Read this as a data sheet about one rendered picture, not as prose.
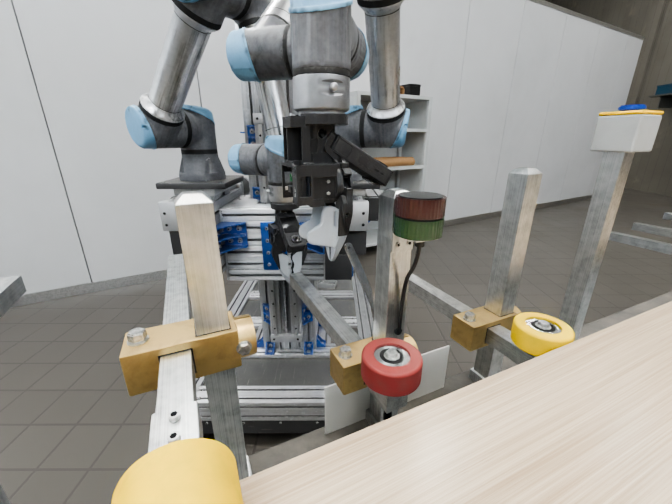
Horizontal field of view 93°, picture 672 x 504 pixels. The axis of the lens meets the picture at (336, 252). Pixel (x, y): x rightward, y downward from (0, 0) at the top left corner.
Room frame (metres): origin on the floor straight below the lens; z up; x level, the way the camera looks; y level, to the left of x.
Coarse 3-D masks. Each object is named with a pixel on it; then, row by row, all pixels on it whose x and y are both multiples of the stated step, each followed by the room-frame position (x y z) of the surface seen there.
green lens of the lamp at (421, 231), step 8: (400, 224) 0.37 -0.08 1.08; (408, 224) 0.36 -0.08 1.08; (416, 224) 0.36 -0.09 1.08; (424, 224) 0.35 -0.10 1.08; (432, 224) 0.36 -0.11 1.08; (440, 224) 0.36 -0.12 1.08; (400, 232) 0.37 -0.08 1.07; (408, 232) 0.36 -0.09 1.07; (416, 232) 0.36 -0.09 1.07; (424, 232) 0.35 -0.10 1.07; (432, 232) 0.36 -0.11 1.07; (440, 232) 0.36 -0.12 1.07; (424, 240) 0.35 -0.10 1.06
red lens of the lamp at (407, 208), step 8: (400, 200) 0.37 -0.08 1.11; (408, 200) 0.36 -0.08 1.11; (416, 200) 0.36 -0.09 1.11; (424, 200) 0.36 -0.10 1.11; (432, 200) 0.36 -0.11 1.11; (440, 200) 0.36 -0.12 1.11; (400, 208) 0.37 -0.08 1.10; (408, 208) 0.36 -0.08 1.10; (416, 208) 0.36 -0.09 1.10; (424, 208) 0.35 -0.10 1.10; (432, 208) 0.36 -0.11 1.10; (440, 208) 0.36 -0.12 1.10; (400, 216) 0.37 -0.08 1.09; (408, 216) 0.36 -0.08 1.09; (416, 216) 0.36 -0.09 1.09; (424, 216) 0.35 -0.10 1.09; (432, 216) 0.36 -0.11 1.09; (440, 216) 0.36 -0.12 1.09
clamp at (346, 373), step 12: (408, 336) 0.45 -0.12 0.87; (336, 348) 0.41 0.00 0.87; (360, 348) 0.41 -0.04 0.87; (336, 360) 0.39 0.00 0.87; (348, 360) 0.38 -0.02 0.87; (360, 360) 0.38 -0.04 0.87; (336, 372) 0.39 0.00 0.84; (348, 372) 0.37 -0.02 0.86; (360, 372) 0.38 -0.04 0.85; (348, 384) 0.37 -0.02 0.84; (360, 384) 0.38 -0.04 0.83
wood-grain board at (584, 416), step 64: (640, 320) 0.44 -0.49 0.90; (512, 384) 0.30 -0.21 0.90; (576, 384) 0.30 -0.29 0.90; (640, 384) 0.30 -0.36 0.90; (320, 448) 0.22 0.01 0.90; (384, 448) 0.22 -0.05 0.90; (448, 448) 0.22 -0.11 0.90; (512, 448) 0.22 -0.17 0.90; (576, 448) 0.22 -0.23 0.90; (640, 448) 0.22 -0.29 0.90
